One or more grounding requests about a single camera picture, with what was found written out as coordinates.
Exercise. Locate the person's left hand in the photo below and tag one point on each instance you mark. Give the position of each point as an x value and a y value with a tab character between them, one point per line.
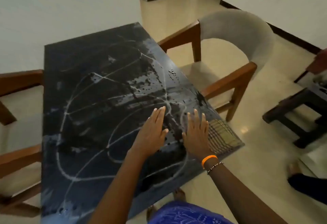
149	135

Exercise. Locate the person's right hand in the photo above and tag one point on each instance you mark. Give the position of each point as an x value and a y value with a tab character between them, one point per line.
196	139

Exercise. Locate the person's right thumb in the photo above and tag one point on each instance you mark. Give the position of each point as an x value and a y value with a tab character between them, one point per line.
185	138

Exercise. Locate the person's right little finger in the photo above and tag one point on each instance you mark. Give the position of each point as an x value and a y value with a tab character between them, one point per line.
207	127

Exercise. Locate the person's right middle finger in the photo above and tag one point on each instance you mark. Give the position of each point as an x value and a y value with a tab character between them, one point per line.
196	120

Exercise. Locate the person's left thumb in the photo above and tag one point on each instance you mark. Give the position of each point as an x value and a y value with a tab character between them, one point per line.
164	132

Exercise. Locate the person's left forearm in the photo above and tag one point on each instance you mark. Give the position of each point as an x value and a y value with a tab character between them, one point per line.
120	188

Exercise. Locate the person's right forearm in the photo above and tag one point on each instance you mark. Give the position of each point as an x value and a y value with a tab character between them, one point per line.
245	195

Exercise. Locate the orange wristband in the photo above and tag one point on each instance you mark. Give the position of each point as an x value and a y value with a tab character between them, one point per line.
208	159

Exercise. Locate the person's right foot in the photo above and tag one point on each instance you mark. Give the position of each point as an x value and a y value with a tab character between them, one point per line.
179	195

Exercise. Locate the person's foot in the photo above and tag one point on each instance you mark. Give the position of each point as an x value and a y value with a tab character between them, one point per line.
150	212
294	171
179	195

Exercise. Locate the blue patterned garment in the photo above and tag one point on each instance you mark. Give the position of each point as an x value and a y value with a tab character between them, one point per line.
186	215

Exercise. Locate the person's left foot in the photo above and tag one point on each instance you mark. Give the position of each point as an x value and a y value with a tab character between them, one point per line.
150	212

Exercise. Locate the dark wooden low table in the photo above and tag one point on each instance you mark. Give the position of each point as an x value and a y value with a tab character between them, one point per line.
301	103

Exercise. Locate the grey upholstered wooden armchair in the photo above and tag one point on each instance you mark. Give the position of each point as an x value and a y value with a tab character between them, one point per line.
245	32

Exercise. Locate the reddish brown wooden chair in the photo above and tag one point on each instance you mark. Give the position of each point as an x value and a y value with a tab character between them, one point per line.
318	64

